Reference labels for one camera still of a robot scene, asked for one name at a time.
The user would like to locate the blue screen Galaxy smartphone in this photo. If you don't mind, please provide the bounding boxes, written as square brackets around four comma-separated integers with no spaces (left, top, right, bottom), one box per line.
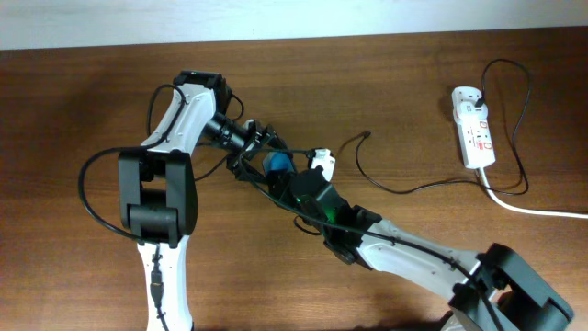
[262,152,294,176]

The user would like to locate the black USB charging cable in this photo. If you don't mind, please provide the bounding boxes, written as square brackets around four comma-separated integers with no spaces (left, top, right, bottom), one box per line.
[355,58,532,197]

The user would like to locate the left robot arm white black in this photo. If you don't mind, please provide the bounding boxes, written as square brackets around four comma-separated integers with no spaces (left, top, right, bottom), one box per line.
[118,71,283,330]

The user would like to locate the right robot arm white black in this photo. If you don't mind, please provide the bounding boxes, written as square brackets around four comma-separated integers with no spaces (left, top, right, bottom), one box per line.
[266,167,574,330]

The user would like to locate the white USB charger plug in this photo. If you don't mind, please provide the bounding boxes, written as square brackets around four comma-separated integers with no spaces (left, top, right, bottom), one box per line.
[453,101,488,125]

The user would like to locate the white power strip red switches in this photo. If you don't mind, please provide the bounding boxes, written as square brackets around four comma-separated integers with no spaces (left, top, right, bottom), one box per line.
[450,86,497,170]

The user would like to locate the white power strip cord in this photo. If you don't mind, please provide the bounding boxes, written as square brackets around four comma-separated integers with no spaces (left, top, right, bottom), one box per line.
[475,167,588,220]

